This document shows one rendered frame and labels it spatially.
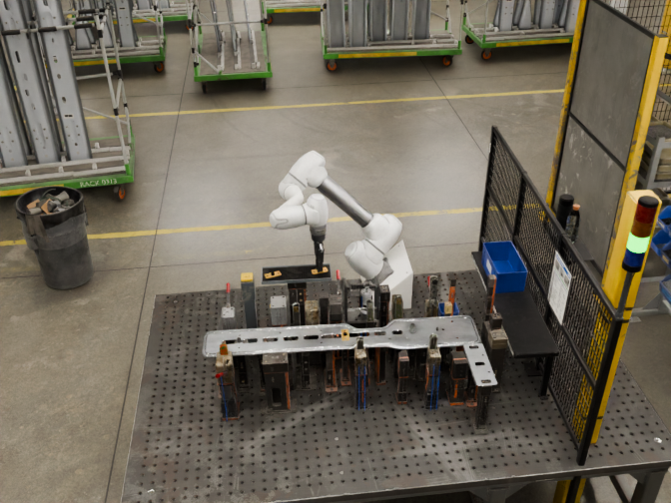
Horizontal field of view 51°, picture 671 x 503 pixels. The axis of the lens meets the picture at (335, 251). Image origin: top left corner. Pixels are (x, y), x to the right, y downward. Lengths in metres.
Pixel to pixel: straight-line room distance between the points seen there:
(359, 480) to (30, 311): 3.33
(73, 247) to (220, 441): 2.69
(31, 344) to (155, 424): 2.05
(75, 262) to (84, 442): 1.70
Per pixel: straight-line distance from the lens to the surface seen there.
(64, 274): 5.90
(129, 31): 10.61
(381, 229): 4.14
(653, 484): 3.87
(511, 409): 3.70
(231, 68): 9.52
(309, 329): 3.61
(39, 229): 5.65
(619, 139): 5.39
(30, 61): 7.10
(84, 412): 4.87
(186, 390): 3.80
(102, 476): 4.48
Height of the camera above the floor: 3.30
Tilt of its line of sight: 33 degrees down
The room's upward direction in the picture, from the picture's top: 1 degrees counter-clockwise
